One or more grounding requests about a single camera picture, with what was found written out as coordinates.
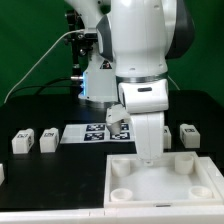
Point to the white square tabletop with sockets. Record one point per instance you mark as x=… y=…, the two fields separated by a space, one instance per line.
x=176 y=179

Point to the white part at left edge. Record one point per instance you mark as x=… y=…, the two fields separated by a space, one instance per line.
x=2 y=177

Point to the white sheet with tags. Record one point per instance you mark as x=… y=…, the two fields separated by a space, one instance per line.
x=95 y=133

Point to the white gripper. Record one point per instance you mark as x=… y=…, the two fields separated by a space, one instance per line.
x=148 y=130

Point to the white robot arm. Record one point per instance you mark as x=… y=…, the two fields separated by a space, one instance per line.
x=127 y=71

